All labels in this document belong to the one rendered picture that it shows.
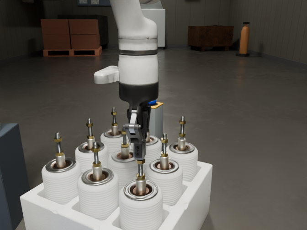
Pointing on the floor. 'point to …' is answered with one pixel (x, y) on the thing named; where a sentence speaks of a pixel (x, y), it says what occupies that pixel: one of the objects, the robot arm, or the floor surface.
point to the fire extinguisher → (244, 41)
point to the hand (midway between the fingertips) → (139, 148)
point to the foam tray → (178, 209)
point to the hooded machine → (157, 17)
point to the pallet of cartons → (71, 37)
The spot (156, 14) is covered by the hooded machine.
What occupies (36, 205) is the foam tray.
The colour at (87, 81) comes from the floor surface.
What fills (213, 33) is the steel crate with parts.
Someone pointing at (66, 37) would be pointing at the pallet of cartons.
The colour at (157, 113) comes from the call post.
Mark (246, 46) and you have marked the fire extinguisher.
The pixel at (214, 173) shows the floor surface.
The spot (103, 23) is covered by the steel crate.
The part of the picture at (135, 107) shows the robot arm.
